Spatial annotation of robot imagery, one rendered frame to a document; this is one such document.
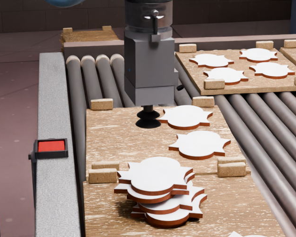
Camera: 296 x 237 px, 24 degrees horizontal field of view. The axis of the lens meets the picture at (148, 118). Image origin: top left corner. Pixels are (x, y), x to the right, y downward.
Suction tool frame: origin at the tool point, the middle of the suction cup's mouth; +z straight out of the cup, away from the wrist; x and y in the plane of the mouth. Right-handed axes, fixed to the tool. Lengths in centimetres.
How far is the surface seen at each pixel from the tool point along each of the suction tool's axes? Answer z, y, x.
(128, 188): 15.4, 7.9, 1.6
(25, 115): 108, 316, 1
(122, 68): 20, 104, -18
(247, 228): 20.7, -2.2, -17.8
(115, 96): 21, 79, -10
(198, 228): 20.7, -0.2, -9.3
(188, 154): 19.0, 28.9, -16.3
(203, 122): 19, 47, -26
